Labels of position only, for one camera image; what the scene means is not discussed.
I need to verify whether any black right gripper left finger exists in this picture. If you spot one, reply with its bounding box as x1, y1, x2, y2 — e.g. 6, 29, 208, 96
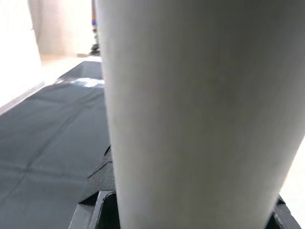
69, 145, 122, 229

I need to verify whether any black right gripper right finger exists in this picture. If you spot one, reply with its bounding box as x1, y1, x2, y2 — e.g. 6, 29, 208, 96
264, 194, 302, 229

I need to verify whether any white plastic table leg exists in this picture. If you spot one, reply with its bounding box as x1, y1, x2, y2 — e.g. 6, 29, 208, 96
99, 0, 305, 229

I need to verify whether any white plastic table top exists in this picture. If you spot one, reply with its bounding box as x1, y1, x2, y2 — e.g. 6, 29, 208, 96
277, 135, 305, 203

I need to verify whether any black tablecloth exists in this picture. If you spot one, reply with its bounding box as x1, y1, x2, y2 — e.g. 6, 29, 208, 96
0, 61, 112, 229

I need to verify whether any clear plastic bag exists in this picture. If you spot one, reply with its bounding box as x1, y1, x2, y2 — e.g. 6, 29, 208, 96
57, 77, 105, 88

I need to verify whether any upright stick vacuum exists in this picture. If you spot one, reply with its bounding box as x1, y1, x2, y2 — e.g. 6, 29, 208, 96
90, 0, 101, 56

